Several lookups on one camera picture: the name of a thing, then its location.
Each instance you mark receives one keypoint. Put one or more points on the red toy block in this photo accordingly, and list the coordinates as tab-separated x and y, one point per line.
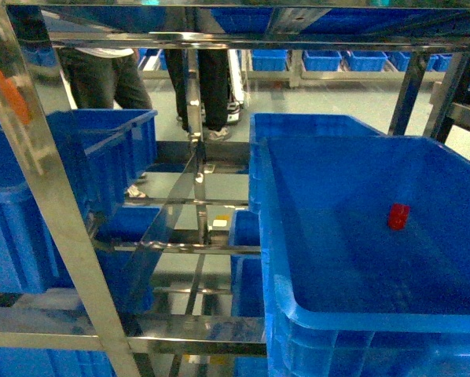
398	216

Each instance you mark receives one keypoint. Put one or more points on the blue bin lower shelf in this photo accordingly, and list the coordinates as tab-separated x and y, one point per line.
246	269

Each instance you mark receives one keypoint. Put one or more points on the large blue bin right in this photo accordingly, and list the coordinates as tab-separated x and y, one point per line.
348	295

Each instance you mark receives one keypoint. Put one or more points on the person in dark trousers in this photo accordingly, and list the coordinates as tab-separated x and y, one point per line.
101	77

